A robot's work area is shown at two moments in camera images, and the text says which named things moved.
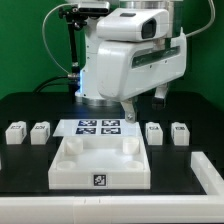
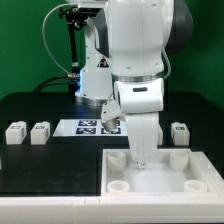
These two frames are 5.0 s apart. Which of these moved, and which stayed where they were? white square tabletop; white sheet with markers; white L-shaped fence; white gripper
Moved: white gripper; white square tabletop
Stayed: white sheet with markers; white L-shaped fence
